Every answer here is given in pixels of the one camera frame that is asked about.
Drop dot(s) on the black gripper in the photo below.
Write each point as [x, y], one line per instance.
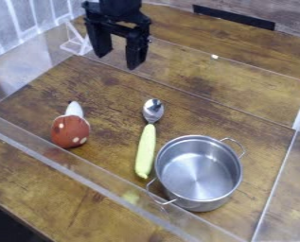
[119, 17]

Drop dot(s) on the white and brown toy mushroom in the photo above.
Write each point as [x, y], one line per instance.
[71, 128]

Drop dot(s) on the silver metal pot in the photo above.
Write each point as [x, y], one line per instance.
[199, 172]

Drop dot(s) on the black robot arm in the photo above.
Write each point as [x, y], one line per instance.
[119, 17]

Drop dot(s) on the clear acrylic triangle stand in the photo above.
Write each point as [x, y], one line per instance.
[77, 44]

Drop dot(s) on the black strip on table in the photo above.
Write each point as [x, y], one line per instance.
[235, 17]

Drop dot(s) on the yellow handled metal spoon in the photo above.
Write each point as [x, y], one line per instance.
[154, 112]

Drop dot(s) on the clear acrylic barrier wall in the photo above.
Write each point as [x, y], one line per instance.
[170, 217]

